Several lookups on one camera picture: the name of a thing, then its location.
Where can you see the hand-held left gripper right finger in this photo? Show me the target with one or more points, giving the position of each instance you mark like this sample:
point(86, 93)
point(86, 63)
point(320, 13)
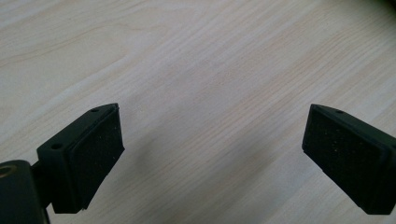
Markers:
point(351, 155)

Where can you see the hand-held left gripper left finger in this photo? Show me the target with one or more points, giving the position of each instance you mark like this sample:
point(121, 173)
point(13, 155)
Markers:
point(84, 158)

